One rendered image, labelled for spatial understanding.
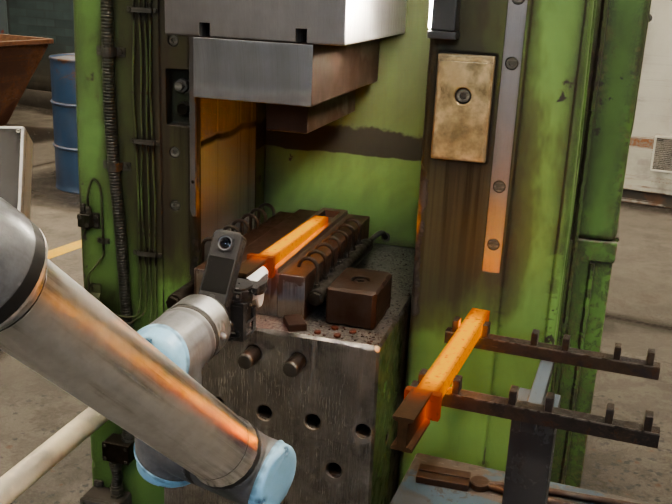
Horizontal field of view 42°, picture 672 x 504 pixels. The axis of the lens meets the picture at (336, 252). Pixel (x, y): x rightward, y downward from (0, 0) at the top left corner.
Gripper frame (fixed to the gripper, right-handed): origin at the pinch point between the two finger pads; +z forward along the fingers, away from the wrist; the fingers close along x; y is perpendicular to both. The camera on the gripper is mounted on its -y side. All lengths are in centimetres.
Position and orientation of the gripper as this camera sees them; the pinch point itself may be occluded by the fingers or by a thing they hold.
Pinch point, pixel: (256, 266)
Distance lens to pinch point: 143.1
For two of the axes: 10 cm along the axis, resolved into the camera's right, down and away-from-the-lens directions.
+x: 9.6, 1.3, -2.6
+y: -0.5, 9.5, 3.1
